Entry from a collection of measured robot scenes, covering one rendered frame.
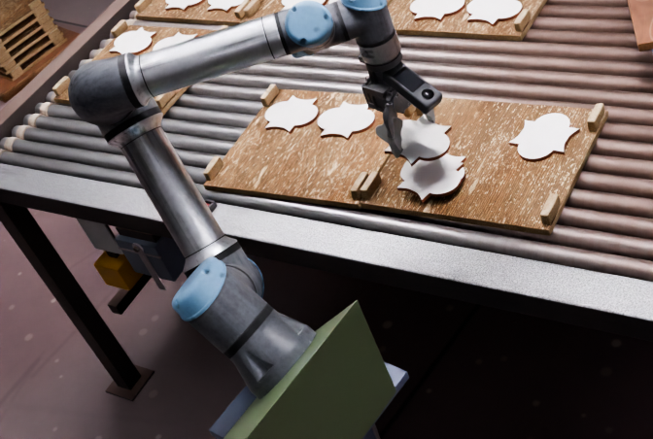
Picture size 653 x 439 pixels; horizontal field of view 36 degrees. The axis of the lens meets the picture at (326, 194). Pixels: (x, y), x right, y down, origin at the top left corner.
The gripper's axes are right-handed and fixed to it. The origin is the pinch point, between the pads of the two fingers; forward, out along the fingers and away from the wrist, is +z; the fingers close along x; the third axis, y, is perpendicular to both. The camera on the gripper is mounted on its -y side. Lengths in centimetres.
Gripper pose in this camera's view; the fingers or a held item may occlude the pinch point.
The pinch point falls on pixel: (417, 139)
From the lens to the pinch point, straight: 202.8
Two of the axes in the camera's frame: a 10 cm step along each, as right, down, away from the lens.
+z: 3.1, 7.3, 6.2
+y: -6.7, -3.0, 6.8
